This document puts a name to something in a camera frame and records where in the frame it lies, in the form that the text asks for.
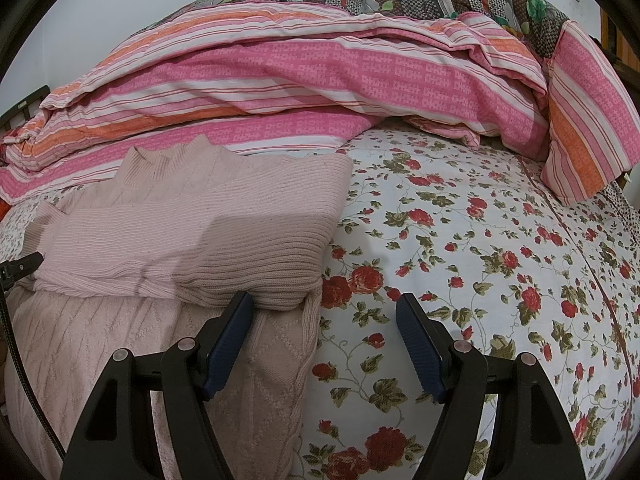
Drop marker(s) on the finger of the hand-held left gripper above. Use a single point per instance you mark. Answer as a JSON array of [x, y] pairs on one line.
[[22, 266]]

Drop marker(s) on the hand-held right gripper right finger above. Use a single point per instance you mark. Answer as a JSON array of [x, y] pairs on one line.
[[420, 345]]

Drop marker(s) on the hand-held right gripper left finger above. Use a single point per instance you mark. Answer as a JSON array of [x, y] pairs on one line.
[[230, 340]]

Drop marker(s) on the pink knit sweater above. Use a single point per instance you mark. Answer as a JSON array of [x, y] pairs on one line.
[[200, 240]]

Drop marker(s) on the white rose-print bed sheet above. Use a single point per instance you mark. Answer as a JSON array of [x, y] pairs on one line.
[[475, 260]]

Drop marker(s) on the dark wooden headboard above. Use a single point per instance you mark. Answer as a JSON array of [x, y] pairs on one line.
[[30, 100]]

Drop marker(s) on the small-print floral cloth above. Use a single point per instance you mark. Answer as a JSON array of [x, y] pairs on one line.
[[625, 210]]

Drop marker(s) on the pink orange striped quilt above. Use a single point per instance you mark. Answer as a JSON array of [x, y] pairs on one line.
[[325, 80]]

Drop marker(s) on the brown wooden door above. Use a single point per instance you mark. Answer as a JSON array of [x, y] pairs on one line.
[[611, 30]]

